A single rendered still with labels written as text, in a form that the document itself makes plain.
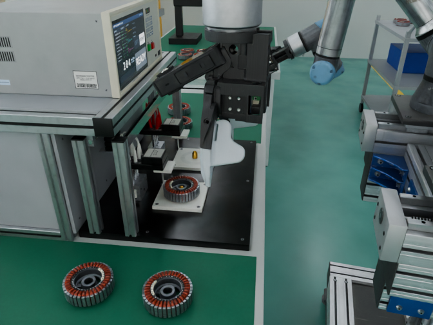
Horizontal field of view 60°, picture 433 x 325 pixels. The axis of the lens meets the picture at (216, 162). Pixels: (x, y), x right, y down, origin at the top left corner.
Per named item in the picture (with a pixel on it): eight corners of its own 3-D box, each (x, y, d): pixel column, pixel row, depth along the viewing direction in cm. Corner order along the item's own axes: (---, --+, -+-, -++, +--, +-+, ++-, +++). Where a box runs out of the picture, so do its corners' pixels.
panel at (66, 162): (145, 133, 161) (138, 62, 146) (76, 233, 103) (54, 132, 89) (142, 133, 161) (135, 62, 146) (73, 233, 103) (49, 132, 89)
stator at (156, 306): (194, 280, 91) (193, 268, 89) (191, 319, 81) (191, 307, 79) (147, 280, 91) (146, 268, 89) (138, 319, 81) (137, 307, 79)
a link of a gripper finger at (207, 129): (208, 147, 48) (218, 81, 49) (196, 146, 49) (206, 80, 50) (216, 153, 53) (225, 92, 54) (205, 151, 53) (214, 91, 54)
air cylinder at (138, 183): (148, 187, 123) (146, 173, 121) (141, 200, 117) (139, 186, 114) (133, 187, 124) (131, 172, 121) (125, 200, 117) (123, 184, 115)
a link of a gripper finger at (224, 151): (238, 190, 48) (248, 120, 49) (194, 184, 50) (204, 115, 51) (241, 191, 51) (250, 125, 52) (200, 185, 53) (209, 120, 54)
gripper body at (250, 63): (261, 129, 50) (267, 35, 44) (199, 123, 52) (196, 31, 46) (269, 109, 57) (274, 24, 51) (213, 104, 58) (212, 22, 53)
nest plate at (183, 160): (217, 152, 145) (217, 149, 145) (212, 171, 132) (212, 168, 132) (179, 150, 147) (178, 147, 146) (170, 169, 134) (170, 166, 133)
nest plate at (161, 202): (209, 186, 124) (209, 182, 124) (202, 213, 111) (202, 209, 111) (164, 182, 126) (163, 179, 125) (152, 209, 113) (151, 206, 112)
